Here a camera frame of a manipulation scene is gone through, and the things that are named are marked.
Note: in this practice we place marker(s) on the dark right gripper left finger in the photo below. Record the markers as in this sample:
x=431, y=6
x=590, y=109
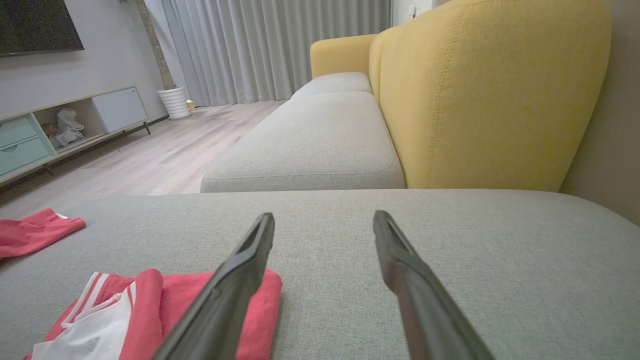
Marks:
x=225, y=300

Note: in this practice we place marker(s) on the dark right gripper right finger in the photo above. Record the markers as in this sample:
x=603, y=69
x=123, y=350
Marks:
x=425, y=310

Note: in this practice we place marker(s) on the red basketball jersey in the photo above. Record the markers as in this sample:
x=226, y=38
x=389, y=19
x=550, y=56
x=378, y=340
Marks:
x=150, y=310

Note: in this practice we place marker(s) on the red basketball shorts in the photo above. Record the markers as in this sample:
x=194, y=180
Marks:
x=35, y=232

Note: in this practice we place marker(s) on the large grey sofa chaise cushion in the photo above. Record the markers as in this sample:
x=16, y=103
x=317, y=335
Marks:
x=525, y=280

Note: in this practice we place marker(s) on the small yellow object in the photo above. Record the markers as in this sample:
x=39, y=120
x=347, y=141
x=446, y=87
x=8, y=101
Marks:
x=190, y=105

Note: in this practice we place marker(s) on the white ribbed plant pot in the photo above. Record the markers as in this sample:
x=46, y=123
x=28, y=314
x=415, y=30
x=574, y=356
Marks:
x=174, y=102

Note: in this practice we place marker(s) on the white and mint TV cabinet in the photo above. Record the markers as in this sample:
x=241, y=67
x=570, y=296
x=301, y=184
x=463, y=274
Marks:
x=117, y=107

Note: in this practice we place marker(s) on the yellow sofa backrest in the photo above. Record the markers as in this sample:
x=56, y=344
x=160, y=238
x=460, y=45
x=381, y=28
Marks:
x=490, y=95

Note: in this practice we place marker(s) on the white doll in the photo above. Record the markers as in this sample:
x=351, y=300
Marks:
x=67, y=127

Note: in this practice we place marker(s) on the grey pleated curtain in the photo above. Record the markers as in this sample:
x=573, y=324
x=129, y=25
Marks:
x=270, y=45

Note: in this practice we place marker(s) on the green indoor tree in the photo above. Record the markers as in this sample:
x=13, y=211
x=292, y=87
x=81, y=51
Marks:
x=157, y=50

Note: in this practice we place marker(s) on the yellow sofa armrest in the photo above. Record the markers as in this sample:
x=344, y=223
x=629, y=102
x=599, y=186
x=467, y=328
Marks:
x=340, y=52

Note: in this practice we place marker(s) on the black flat television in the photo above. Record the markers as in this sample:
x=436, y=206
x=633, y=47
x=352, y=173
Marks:
x=35, y=22

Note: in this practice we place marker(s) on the white wall switch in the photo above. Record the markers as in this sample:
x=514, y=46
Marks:
x=412, y=10

